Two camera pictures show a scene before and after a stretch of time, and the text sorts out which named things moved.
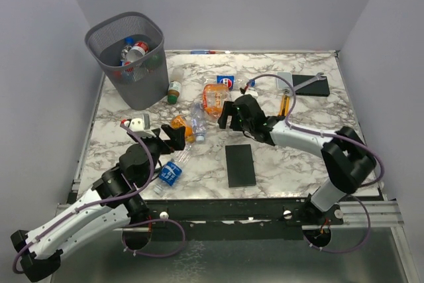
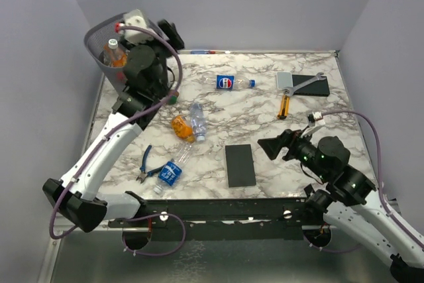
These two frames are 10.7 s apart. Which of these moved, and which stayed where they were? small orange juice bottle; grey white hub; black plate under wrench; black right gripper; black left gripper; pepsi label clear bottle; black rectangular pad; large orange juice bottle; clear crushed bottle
Moved: black right gripper; black left gripper; large orange juice bottle
Stayed: small orange juice bottle; black rectangular pad; grey white hub; pepsi label clear bottle; clear crushed bottle; black plate under wrench
